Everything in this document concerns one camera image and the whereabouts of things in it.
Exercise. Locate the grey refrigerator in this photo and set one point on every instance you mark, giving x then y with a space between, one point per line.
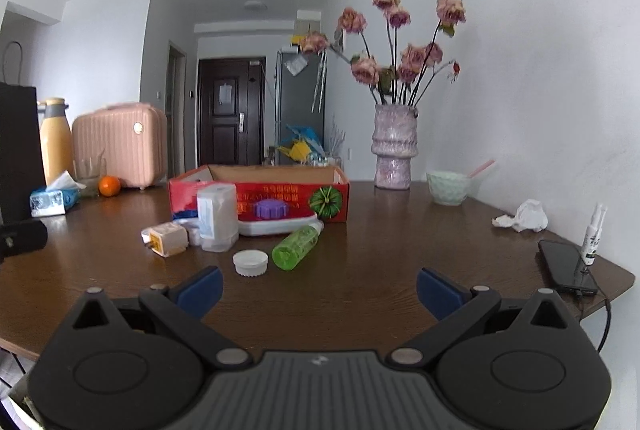
298 96

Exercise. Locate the light green bowl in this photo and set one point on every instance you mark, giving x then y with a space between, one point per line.
448 188

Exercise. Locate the white jar lid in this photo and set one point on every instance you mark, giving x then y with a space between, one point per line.
250 262

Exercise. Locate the black smartphone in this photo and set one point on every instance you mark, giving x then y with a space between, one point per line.
567 271

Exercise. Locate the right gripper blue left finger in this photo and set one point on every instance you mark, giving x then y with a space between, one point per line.
198 294

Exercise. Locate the clear plastic jar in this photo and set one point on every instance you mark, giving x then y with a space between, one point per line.
218 217

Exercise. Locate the black paper bag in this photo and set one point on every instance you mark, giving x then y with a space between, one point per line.
20 158

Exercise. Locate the small white container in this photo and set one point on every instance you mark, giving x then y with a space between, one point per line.
192 227

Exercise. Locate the purple textured vase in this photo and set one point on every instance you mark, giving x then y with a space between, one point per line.
394 143

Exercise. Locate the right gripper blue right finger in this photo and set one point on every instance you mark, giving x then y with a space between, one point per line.
439 295

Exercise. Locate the red cardboard box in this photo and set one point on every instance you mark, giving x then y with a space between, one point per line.
308 190

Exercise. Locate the dark brown door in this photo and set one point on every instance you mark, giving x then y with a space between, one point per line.
231 99

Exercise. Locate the yellow thermos bottle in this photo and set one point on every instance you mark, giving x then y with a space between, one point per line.
55 138

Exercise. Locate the dried pink roses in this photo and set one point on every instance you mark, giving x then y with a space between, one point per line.
411 71

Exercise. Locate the green spray bottle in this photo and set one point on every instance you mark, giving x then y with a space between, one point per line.
296 246

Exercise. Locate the crumpled white tissue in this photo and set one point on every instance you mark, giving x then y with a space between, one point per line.
529 216

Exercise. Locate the clear drinking glass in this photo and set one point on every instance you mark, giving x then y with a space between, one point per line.
89 172

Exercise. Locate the blue tissue pack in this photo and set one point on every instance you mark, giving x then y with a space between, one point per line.
57 198

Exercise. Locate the pink suitcase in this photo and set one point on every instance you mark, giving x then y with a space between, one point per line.
131 138

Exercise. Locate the yellow blue clutter pile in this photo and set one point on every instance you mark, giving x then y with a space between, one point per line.
305 147

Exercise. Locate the white orange power adapter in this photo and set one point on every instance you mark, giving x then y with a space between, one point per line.
166 240

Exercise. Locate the orange fruit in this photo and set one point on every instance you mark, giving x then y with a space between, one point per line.
109 186

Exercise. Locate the pink spoon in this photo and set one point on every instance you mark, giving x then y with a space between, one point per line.
477 171

